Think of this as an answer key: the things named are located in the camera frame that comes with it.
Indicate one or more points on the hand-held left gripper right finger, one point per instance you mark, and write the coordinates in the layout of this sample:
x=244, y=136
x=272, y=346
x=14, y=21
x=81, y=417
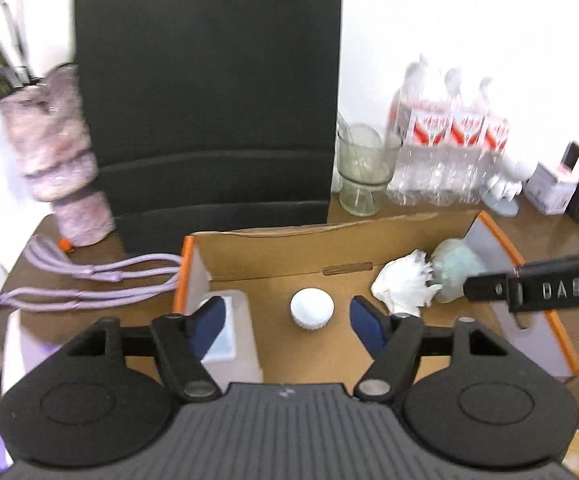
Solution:
x=367, y=327

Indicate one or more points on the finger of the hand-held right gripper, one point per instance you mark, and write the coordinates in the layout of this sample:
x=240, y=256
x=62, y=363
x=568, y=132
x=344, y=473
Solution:
x=544, y=287

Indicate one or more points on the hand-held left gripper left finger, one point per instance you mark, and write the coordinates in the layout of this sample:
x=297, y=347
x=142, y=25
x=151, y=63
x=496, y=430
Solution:
x=210, y=324

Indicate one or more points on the translucent plastic container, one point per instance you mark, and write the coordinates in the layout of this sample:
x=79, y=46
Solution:
x=242, y=342

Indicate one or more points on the white plastic cup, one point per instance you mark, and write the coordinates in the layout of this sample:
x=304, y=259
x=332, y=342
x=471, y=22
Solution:
x=312, y=307

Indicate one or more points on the white tissue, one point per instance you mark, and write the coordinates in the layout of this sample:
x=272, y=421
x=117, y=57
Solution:
x=404, y=282

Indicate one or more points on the cardboard box with orange edges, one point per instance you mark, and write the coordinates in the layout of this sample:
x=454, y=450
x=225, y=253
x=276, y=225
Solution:
x=269, y=265

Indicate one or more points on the green iridescent plastic bag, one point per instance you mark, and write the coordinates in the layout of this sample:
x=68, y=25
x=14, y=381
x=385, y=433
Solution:
x=452, y=265

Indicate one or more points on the small white box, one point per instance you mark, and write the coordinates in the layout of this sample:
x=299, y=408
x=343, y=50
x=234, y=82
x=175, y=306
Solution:
x=552, y=187

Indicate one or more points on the white astronaut speaker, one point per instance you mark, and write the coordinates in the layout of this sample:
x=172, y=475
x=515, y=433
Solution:
x=507, y=180

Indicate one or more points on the clear glass cup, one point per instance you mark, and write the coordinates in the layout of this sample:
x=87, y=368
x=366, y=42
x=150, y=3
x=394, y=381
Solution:
x=367, y=180

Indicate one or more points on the clear water bottle red label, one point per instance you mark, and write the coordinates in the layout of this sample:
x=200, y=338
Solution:
x=494, y=135
x=464, y=160
x=417, y=160

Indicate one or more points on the clear plastic spoon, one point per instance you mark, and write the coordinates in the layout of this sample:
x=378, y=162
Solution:
x=368, y=141

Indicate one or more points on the pink marbled vase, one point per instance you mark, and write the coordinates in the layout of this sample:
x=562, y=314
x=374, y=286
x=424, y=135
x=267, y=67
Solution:
x=54, y=150

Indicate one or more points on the black paper bag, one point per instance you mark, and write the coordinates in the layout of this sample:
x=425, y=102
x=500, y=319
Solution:
x=209, y=85

